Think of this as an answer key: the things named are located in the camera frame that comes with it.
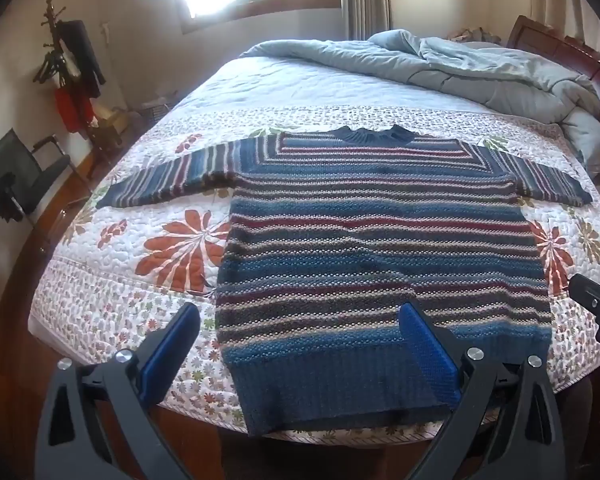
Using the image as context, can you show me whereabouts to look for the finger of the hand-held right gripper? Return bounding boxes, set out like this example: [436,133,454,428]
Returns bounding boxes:
[568,272,600,317]

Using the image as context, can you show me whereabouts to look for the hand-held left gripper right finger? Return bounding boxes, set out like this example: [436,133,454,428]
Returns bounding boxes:
[399,301,576,480]

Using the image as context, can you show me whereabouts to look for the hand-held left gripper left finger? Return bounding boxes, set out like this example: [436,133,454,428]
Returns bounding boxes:
[34,302,216,480]

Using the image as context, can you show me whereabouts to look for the striped knit sweater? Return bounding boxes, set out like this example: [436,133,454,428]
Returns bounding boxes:
[96,125,593,436]

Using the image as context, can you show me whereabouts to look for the floral quilted bedspread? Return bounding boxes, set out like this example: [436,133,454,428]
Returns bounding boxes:
[27,52,600,446]

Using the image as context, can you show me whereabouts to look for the tan box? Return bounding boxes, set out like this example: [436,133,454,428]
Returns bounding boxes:
[100,107,131,133]

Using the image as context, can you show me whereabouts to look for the black chair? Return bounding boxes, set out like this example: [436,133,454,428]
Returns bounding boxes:
[0,127,93,221]

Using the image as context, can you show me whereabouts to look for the grey duvet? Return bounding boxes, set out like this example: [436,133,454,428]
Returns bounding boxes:
[240,29,600,181]

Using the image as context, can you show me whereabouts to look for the red hanging garment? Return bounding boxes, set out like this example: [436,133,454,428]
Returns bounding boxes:
[55,87,98,133]

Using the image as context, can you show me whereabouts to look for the wooden headboard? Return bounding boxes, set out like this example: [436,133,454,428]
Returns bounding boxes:
[505,14,600,126]

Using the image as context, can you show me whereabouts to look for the black hanging garment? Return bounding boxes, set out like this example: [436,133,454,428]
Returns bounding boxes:
[60,20,106,98]

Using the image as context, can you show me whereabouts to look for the wooden coat rack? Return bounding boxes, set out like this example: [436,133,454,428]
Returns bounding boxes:
[32,0,126,153]

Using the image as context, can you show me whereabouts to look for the wooden bed frame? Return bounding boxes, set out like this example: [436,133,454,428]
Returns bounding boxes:
[0,180,101,376]

